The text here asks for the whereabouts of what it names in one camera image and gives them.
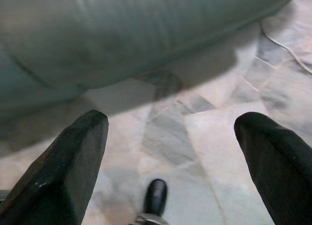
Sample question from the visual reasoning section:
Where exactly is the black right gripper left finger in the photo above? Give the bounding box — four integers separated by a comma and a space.
0, 109, 109, 225

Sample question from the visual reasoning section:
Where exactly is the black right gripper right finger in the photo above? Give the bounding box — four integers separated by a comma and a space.
234, 111, 312, 225

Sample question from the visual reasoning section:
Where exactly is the green leather sofa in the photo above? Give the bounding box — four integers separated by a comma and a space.
0, 0, 302, 118

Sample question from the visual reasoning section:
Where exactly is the white floor cable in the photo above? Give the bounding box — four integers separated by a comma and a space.
261, 20, 312, 74

